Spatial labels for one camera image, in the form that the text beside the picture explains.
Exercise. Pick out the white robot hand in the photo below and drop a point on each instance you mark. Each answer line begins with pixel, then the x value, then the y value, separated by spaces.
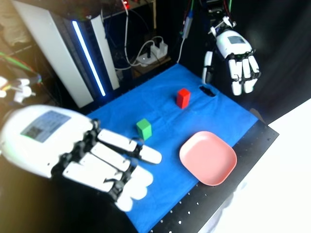
pixel 41 145
pixel 230 47

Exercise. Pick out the red block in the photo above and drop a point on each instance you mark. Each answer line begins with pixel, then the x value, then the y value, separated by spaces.
pixel 182 99

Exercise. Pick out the green block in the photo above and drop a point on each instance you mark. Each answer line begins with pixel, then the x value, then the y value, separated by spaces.
pixel 144 129

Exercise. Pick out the pink plastic bowl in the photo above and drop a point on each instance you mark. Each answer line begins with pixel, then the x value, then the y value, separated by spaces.
pixel 206 157

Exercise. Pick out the white adapter box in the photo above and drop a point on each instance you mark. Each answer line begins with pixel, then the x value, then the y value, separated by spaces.
pixel 186 28

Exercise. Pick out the white power strip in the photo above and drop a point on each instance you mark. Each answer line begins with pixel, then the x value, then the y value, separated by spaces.
pixel 155 52

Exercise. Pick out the blue table cloth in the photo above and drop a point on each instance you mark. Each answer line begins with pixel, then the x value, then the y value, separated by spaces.
pixel 170 116

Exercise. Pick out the white tower with blue light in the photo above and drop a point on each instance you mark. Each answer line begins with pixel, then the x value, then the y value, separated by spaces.
pixel 60 48

